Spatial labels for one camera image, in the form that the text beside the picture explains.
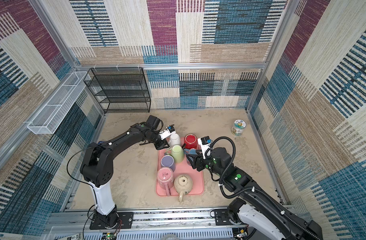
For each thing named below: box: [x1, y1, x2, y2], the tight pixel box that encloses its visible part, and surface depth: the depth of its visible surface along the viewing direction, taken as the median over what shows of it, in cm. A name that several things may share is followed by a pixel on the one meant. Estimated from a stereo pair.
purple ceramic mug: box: [160, 152, 176, 172], surface depth 87 cm
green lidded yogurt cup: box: [231, 119, 247, 136], surface depth 104 cm
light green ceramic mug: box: [165, 144, 185, 163], surface depth 90 cm
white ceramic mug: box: [168, 133, 181, 147], surface depth 93 cm
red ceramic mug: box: [184, 133, 198, 150], surface depth 96 cm
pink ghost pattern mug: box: [157, 167, 174, 197], surface depth 78 cm
